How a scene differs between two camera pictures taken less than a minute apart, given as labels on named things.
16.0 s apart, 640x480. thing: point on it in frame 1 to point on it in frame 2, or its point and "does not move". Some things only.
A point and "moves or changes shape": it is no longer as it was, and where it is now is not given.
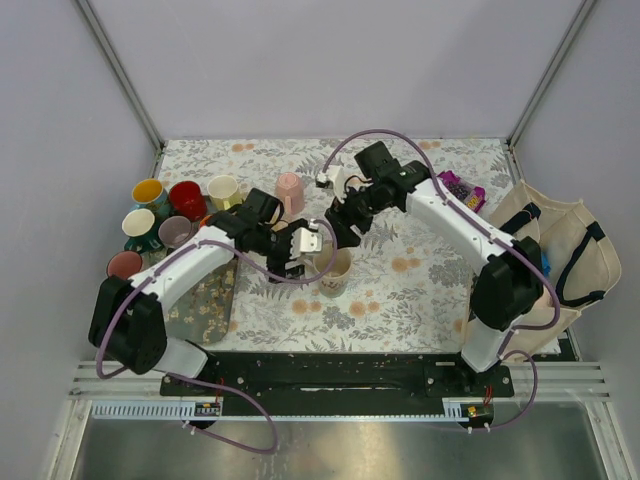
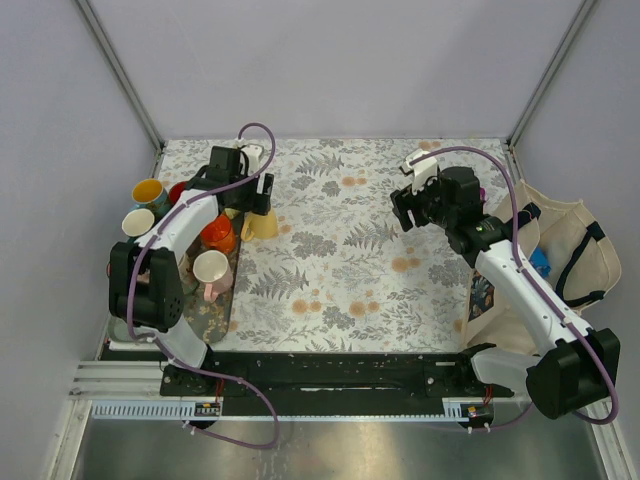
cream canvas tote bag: (576, 256) does not move
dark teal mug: (140, 231) does not move
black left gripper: (279, 266) to (259, 203)
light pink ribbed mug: (290, 189) to (212, 269)
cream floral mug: (334, 283) moves or changes shape
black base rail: (336, 375) does not move
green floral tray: (203, 314) does not move
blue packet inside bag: (545, 265) does not move
